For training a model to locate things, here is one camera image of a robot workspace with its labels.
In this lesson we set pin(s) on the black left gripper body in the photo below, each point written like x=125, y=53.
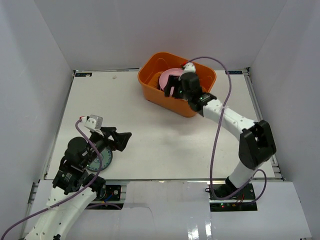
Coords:
x=110, y=137

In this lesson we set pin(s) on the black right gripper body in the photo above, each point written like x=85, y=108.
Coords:
x=183, y=94

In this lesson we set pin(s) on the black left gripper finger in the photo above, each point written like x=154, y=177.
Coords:
x=109, y=132
x=121, y=140

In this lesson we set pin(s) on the pink round plate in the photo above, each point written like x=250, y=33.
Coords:
x=162, y=81

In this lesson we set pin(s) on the blue patterned round plate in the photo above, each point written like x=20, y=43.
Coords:
x=106, y=156

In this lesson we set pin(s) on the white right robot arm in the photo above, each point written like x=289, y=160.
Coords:
x=255, y=138

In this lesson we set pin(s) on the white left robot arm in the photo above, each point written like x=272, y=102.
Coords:
x=77, y=182

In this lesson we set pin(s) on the orange plastic bin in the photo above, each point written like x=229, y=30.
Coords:
x=153, y=77

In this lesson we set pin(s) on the right blue table label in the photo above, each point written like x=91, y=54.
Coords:
x=234, y=72

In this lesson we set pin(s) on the blue table label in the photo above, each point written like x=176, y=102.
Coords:
x=234, y=72
x=82, y=74

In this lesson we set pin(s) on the left blue table label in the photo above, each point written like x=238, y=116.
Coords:
x=82, y=74

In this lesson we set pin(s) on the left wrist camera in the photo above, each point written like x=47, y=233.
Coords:
x=92, y=122

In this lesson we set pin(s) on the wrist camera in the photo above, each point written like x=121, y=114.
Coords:
x=92, y=122
x=189, y=67

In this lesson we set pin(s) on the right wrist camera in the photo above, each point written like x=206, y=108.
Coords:
x=189, y=67

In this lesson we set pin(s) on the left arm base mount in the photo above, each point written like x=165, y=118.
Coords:
x=110, y=200

